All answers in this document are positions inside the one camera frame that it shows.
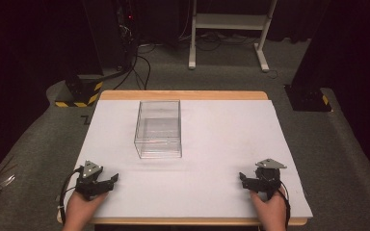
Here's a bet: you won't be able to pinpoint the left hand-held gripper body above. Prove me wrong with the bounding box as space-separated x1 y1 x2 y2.
74 160 110 202

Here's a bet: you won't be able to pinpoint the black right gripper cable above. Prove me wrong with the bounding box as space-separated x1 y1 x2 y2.
278 180 292 231

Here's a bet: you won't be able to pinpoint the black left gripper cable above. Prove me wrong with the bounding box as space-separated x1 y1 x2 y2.
59 166 85 226

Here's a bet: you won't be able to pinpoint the black base with yellow stripes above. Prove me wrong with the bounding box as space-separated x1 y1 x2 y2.
54 73 105 109

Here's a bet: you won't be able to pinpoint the wooden table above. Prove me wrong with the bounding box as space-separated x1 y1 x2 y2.
56 90 309 227

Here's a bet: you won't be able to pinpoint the white table mat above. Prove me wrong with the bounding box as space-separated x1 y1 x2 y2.
62 98 314 219

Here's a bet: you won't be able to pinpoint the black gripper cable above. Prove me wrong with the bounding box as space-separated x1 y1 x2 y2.
59 166 85 226
278 180 292 231

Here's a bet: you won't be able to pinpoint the black floor cables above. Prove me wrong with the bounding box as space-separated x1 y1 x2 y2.
113 42 157 91

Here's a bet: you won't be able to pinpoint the black stand base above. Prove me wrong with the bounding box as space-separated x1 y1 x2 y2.
283 83 332 113

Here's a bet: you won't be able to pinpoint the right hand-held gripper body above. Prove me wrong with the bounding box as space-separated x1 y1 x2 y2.
251 158 288 200

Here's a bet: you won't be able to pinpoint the clear plastic box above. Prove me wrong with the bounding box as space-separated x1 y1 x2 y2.
133 99 183 160

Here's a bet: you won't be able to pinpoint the person's left hand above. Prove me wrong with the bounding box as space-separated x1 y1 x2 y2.
62 191 109 231

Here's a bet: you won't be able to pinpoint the dark equipment rack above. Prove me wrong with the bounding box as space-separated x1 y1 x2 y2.
114 0 140 70

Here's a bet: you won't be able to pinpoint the person's right hand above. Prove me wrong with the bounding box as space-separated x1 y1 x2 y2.
249 187 289 231

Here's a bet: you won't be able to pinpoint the white metal stand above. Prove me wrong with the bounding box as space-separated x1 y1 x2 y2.
188 0 279 73

